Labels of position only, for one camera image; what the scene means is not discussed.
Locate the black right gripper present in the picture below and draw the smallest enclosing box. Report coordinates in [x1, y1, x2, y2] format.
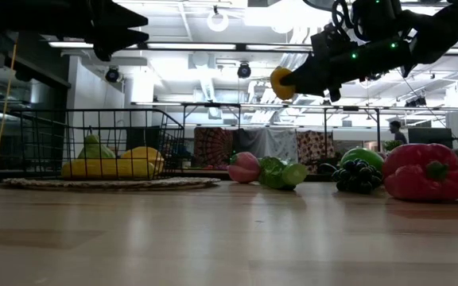
[279, 23, 416, 103]

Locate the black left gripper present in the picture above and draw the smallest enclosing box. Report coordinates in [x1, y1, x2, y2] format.
[21, 0, 150, 62]

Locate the yellow lemon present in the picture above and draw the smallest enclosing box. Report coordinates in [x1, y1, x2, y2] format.
[270, 66, 297, 101]

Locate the green apple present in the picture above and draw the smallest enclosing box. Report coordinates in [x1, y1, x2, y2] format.
[339, 147, 385, 172]

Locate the long green leafy vegetable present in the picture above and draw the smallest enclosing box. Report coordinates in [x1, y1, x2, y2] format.
[258, 156, 309, 191]

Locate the dark purple grape bunch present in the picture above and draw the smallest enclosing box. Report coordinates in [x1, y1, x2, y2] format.
[331, 158, 384, 195]

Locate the pink peach with green leaf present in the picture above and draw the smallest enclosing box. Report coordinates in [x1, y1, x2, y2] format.
[227, 151, 262, 184]

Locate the green pear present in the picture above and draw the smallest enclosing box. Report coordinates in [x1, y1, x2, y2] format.
[76, 133, 117, 160]

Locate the yellow banana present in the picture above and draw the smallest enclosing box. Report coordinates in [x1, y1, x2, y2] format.
[60, 157, 157, 180]

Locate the red bell pepper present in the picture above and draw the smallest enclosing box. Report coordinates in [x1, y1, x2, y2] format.
[381, 143, 458, 203]

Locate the floral patterned cloth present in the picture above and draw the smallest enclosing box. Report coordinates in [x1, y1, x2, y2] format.
[296, 129, 336, 164]

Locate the white cloth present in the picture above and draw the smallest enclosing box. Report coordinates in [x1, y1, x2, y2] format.
[266, 129, 300, 164]

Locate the grey cloth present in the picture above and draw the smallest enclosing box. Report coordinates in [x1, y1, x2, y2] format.
[232, 128, 270, 159]

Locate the black metal rack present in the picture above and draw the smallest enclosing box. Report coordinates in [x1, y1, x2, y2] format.
[180, 102, 382, 154]

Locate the person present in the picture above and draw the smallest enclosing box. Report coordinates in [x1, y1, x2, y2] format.
[389, 120, 409, 145]

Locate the potted green plant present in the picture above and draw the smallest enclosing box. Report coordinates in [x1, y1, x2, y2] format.
[383, 139, 405, 154]

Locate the dark red mandala cloth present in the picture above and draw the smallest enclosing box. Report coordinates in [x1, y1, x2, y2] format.
[193, 126, 235, 168]

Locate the black computer monitor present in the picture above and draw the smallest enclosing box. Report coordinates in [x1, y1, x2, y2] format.
[407, 127, 454, 150]

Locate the round woven placemat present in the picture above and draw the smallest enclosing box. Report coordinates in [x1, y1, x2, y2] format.
[2, 176, 222, 191]

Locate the black wire basket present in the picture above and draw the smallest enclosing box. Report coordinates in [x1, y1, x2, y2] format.
[8, 107, 185, 180]

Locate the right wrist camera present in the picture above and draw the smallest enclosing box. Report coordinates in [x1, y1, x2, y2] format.
[350, 0, 407, 41]

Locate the white ring lamp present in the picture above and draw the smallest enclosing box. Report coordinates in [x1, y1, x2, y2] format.
[207, 6, 230, 33]

